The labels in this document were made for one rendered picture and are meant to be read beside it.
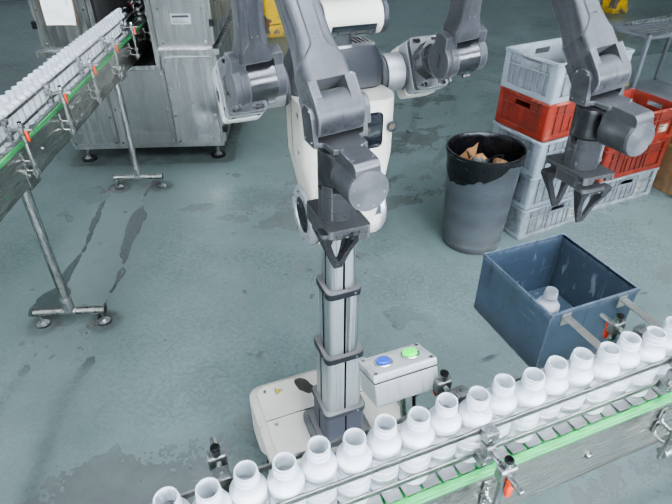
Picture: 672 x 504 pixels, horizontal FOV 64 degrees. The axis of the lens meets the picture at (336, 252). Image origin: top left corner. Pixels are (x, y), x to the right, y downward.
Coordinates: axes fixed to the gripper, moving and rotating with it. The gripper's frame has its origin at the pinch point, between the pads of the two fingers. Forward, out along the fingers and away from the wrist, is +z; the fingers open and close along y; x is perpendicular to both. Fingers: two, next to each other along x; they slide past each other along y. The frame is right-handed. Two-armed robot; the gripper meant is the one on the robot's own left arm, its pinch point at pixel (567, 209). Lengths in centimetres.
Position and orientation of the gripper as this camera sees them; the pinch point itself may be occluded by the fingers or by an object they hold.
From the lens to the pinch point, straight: 107.7
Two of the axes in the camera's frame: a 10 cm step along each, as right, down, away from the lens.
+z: 0.1, 8.3, 5.6
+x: -9.3, 2.1, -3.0
